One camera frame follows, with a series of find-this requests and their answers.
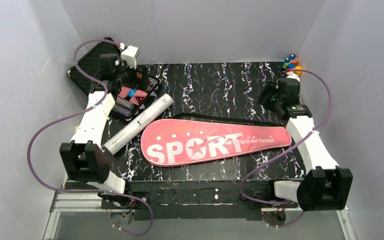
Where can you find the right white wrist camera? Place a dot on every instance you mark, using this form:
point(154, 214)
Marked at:
point(292, 75)

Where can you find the black poker chip case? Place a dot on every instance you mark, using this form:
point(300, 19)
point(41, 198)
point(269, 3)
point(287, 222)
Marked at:
point(89, 63)

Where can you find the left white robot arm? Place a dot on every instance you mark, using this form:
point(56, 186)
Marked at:
point(84, 158)

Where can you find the chrome case handle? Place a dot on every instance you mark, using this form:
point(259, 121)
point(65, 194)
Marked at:
point(150, 99)

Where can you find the green purple chip stack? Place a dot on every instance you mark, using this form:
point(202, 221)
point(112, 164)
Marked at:
point(122, 111)

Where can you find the purple patterned chip stack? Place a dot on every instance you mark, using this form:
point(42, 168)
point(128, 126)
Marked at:
point(125, 103)

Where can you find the colourful toy blocks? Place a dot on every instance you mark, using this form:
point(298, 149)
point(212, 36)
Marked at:
point(290, 62)

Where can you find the pink racket bag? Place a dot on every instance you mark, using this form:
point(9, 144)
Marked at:
point(173, 142)

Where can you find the aluminium rail frame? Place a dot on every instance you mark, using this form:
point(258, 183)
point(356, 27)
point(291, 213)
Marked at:
point(87, 215)

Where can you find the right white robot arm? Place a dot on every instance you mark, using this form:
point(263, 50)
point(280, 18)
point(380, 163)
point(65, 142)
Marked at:
point(326, 185)

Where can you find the white shuttlecock tube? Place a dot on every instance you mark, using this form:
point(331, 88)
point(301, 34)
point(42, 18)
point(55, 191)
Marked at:
point(139, 123)

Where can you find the blue dealer chip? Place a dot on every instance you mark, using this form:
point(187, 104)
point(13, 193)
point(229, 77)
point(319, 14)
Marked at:
point(132, 92)

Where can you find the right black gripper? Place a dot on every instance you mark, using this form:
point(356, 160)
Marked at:
point(268, 97)

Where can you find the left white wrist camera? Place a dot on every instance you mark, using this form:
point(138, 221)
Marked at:
point(129, 54)

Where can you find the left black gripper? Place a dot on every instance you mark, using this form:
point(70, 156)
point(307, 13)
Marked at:
point(135, 79)

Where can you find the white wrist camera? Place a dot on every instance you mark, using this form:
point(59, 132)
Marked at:
point(129, 54)
point(292, 75)

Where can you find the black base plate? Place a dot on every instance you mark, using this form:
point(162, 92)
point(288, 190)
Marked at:
point(207, 199)

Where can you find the pink card deck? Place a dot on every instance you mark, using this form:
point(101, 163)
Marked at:
point(139, 97)
point(125, 92)

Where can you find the brown striped chip stack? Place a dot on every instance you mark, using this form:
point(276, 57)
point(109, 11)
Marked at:
point(153, 81)

